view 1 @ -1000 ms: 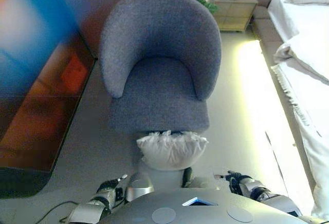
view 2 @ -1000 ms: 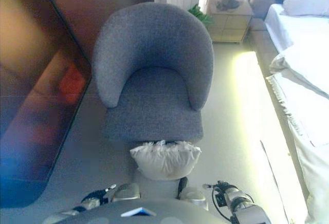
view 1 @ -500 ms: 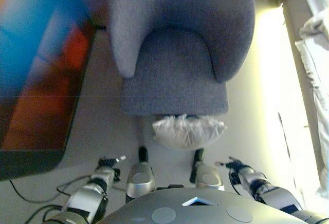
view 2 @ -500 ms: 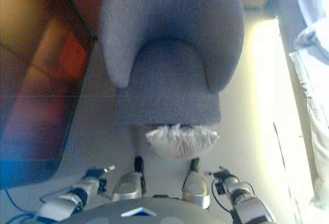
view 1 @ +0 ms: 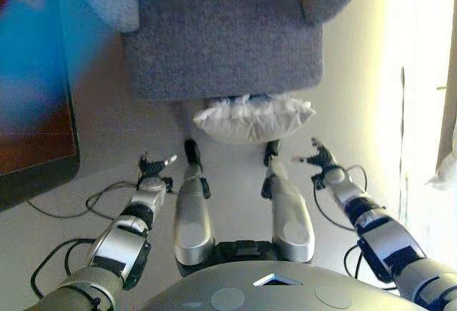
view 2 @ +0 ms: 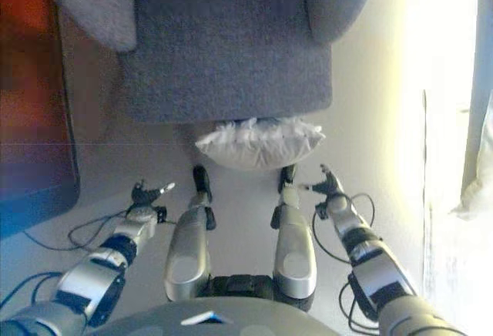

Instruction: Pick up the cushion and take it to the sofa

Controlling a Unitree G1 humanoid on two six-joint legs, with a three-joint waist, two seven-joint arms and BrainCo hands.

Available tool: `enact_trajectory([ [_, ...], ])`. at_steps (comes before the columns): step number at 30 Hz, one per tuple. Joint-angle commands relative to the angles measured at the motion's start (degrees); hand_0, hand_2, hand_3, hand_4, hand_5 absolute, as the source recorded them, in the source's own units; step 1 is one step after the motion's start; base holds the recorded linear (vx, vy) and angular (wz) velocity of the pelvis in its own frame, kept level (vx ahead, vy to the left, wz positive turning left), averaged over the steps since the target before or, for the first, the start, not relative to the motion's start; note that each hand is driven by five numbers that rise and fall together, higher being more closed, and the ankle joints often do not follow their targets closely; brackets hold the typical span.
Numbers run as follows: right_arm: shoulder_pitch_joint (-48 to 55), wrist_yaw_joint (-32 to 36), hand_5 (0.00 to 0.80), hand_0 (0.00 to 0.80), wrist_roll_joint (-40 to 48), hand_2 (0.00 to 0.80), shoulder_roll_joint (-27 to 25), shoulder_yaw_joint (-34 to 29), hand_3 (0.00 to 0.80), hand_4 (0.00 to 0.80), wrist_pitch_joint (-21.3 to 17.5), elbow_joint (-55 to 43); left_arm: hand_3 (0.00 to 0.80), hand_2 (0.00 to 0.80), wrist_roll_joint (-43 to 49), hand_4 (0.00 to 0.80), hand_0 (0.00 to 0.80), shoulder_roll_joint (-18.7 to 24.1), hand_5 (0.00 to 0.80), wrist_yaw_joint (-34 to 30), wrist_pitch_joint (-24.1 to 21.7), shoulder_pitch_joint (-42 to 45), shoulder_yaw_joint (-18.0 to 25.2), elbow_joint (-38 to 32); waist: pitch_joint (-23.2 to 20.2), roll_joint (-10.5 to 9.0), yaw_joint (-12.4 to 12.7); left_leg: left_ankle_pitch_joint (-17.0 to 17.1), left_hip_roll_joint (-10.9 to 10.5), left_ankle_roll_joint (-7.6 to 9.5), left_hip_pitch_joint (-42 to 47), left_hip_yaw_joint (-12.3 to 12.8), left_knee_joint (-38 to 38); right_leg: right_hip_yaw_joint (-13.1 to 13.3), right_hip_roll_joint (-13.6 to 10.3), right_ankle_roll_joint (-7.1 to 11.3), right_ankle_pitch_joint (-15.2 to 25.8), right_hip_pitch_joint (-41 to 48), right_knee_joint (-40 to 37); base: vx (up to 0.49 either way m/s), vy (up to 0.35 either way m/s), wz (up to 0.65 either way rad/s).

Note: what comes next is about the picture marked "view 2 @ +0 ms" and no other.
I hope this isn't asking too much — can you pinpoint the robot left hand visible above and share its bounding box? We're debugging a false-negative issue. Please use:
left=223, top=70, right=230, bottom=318
left=129, top=180, right=176, bottom=210

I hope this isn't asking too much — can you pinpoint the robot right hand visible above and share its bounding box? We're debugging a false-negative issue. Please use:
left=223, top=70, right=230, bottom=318
left=299, top=163, right=347, bottom=207

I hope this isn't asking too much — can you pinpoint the white fringed cushion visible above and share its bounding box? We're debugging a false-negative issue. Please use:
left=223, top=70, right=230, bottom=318
left=194, top=116, right=324, bottom=171

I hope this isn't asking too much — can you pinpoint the grey robot torso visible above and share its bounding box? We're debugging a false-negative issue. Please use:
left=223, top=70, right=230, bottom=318
left=86, top=273, right=347, bottom=336

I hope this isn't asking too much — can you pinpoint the pale patterned rug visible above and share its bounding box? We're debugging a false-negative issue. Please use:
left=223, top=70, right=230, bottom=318
left=422, top=89, right=493, bottom=336

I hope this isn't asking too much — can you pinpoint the grey upholstered armchair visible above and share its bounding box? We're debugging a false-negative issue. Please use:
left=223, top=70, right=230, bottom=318
left=38, top=0, right=381, bottom=125

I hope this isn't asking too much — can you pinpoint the glossy reflective wardrobe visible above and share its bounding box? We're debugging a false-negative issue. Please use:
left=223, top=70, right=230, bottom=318
left=0, top=0, right=81, bottom=239

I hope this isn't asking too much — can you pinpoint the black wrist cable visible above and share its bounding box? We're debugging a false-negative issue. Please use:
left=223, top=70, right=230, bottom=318
left=310, top=192, right=377, bottom=264
left=68, top=205, right=173, bottom=253

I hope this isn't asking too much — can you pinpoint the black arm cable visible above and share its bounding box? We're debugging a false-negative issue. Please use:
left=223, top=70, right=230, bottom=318
left=338, top=272, right=382, bottom=333

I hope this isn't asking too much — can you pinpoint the blue cable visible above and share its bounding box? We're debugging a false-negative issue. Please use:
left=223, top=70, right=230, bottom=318
left=7, top=271, right=65, bottom=318

